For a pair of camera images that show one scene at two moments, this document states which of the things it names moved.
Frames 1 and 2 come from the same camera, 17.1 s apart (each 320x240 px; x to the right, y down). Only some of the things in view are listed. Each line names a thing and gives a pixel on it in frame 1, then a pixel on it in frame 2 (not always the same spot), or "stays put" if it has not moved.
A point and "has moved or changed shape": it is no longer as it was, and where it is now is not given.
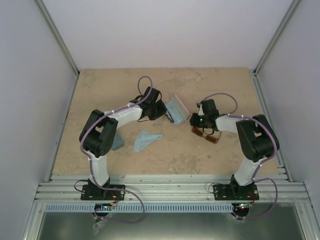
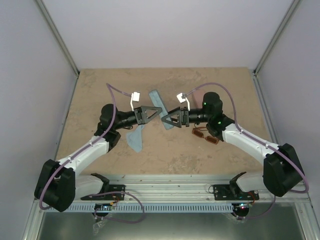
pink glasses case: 176,111 has moved or changed shape
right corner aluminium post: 292,9 stays put
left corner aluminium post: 57,36 stays put
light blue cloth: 144,139 → 134,138
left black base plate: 93,192 stays put
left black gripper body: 156,112 → 132,122
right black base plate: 235,192 stays put
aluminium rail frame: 66,188 stays put
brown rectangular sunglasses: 212,138 stays put
